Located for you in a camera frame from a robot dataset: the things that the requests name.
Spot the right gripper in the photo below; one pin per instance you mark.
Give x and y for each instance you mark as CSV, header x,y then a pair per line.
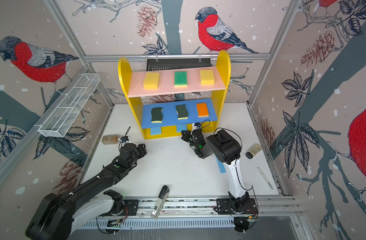
x,y
185,137

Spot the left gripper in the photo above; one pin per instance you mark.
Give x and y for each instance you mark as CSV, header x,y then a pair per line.
x,y
141,150

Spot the dark green wavy sponge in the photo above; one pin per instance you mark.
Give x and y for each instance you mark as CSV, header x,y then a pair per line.
x,y
182,112
156,115

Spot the light blue sponge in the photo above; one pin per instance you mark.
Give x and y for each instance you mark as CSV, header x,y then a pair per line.
x,y
221,166
155,131
180,128

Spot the orange sponge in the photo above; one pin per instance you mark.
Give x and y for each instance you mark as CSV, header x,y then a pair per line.
x,y
202,110

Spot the green yellow sponge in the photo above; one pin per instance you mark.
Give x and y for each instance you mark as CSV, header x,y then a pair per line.
x,y
180,79

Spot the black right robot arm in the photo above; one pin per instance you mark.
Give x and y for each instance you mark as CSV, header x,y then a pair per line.
x,y
227,151

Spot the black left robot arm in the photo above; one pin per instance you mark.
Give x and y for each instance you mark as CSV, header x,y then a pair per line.
x,y
55,218

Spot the blue lower shelf board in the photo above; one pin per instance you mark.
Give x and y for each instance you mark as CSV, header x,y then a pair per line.
x,y
170,115

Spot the pink upper shelf board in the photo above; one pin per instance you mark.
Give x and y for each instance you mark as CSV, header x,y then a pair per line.
x,y
166,83

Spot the seasoning jar left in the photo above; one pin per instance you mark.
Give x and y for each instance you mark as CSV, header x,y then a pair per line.
x,y
111,139

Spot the seasoning jar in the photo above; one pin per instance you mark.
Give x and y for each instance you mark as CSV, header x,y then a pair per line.
x,y
253,151
111,139

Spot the black silver handheld tool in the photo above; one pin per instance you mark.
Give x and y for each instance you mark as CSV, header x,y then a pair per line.
x,y
160,201

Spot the seasoning jar right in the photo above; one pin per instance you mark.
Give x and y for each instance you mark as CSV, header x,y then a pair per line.
x,y
253,151

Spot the black vent panel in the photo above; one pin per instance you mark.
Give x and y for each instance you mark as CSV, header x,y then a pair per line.
x,y
175,64

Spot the clear plastic ruler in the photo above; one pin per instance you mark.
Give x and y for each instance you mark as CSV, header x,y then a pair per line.
x,y
265,178

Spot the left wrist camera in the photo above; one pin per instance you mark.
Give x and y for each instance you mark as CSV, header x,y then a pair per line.
x,y
125,139

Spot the yellow shelf frame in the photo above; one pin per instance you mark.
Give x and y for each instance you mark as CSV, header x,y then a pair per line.
x,y
136,104

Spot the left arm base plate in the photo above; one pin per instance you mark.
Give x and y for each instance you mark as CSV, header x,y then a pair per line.
x,y
124,208

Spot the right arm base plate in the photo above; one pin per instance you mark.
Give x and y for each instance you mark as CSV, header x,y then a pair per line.
x,y
230,207

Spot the white wire mesh basket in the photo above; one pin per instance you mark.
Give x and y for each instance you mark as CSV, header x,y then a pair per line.
x,y
71,103

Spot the perforated aluminium rail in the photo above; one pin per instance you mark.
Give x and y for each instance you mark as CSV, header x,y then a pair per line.
x,y
163,223

